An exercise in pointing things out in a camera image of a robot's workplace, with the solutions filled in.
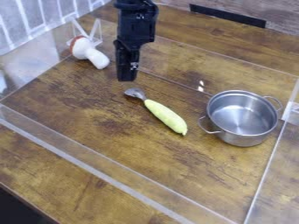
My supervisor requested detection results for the white toy mushroom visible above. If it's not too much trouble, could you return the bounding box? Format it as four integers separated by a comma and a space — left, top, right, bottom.
70, 36, 110, 69

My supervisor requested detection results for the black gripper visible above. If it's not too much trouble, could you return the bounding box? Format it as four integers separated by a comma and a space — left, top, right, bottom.
114, 0, 159, 81

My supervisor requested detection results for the clear acrylic stand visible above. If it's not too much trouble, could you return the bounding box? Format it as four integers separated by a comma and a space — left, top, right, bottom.
67, 18, 103, 46

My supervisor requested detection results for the stainless steel pot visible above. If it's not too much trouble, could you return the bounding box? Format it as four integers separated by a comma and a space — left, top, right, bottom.
198, 90, 283, 147

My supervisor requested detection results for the black strip on table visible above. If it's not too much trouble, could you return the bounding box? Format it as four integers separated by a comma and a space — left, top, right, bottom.
190, 3, 267, 28

